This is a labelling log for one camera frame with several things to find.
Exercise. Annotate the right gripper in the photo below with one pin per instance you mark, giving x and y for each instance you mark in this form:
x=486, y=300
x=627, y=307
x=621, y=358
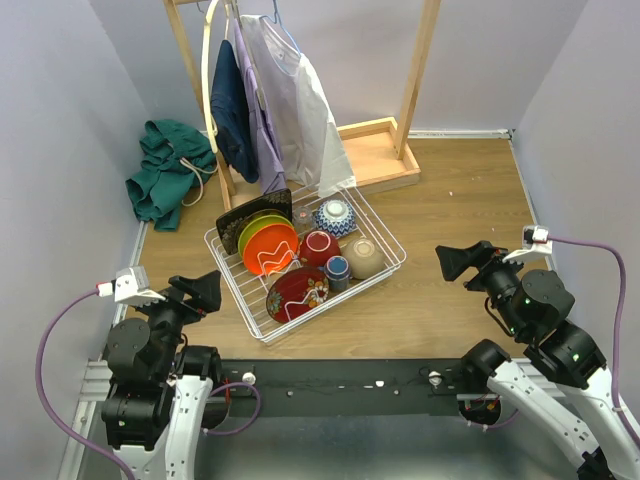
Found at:
x=453, y=260

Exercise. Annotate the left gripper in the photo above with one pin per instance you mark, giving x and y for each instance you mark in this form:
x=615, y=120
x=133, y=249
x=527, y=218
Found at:
x=176, y=301

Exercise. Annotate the orange plate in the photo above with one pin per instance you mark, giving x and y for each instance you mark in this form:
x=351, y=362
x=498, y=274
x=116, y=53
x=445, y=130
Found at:
x=271, y=249

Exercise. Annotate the red floral oval plate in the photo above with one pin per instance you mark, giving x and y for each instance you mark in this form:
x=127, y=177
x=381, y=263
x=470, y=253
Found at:
x=296, y=293

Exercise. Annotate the lime green plate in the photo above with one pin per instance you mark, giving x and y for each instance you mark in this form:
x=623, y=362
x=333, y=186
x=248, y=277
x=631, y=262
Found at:
x=257, y=224

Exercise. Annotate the black floral square plate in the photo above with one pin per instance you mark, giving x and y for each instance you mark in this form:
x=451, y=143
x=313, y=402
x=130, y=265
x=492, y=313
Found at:
x=231, y=224

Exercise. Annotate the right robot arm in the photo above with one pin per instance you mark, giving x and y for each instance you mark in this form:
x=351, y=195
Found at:
x=599, y=436

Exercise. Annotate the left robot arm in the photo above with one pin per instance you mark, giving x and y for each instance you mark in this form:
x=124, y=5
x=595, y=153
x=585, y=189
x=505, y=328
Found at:
x=159, y=384

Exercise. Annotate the wooden clothes rack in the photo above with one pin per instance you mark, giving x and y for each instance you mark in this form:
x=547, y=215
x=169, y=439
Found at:
x=378, y=149

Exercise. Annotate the beige ceramic bowl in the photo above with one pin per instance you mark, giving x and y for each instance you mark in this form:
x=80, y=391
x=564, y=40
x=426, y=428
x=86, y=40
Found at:
x=364, y=257

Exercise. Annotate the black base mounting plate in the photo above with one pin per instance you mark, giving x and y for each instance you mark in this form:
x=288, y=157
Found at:
x=365, y=387

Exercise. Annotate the dark blue cup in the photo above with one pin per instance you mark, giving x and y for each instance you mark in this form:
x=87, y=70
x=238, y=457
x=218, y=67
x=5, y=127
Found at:
x=338, y=271

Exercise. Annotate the red bowl upside down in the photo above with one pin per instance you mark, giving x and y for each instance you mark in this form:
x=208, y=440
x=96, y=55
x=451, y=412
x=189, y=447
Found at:
x=317, y=247

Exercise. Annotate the blue white patterned bowl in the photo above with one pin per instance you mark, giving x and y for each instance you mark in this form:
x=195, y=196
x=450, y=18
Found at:
x=336, y=217

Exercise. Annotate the clear glass cup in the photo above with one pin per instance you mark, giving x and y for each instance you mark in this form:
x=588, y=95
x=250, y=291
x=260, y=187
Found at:
x=303, y=220

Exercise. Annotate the lavender shirt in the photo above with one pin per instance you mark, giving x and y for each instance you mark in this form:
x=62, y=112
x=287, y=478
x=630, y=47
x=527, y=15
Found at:
x=263, y=138

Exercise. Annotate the green hoodie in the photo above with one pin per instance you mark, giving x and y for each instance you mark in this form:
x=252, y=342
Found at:
x=177, y=158

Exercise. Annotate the navy blue garment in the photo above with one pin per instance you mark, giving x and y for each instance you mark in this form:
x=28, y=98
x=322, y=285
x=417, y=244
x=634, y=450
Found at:
x=231, y=113

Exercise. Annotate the white t-shirt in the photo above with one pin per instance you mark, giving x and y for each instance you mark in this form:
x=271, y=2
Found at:
x=312, y=151

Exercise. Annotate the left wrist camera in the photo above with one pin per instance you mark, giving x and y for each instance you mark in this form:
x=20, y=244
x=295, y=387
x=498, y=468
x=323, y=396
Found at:
x=130, y=287

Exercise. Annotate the white wire dish rack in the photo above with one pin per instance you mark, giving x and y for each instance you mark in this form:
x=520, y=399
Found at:
x=268, y=320

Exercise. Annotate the aluminium frame rail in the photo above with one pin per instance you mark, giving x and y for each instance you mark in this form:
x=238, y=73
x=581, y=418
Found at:
x=94, y=388

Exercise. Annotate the blue wire hanger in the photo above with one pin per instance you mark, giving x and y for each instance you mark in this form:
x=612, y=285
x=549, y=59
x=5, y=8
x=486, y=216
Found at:
x=276, y=20

